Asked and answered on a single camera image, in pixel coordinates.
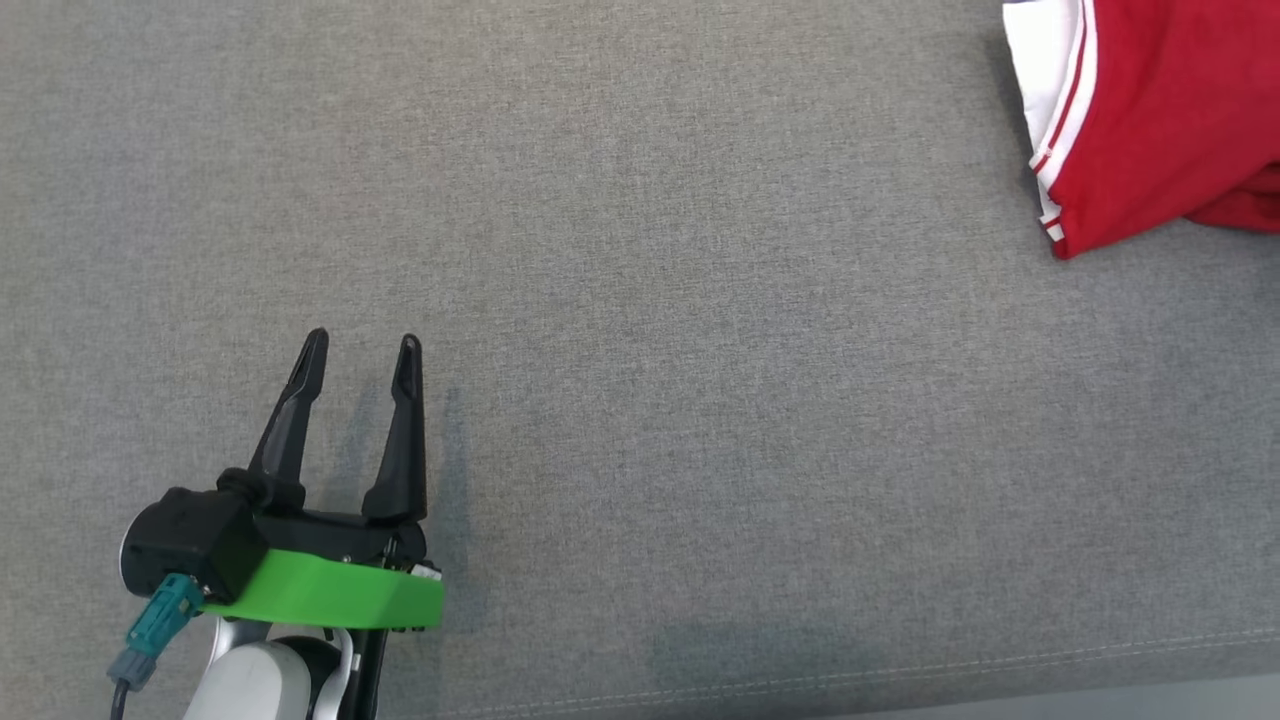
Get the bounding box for red shorts with white band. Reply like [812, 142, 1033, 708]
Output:
[1185, 160, 1280, 236]

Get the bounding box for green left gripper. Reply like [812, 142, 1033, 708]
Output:
[200, 328, 446, 633]

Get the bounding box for red basketball jersey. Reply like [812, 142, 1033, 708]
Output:
[1003, 0, 1280, 261]

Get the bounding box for black cable with teal connector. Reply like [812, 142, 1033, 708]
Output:
[107, 573, 206, 720]

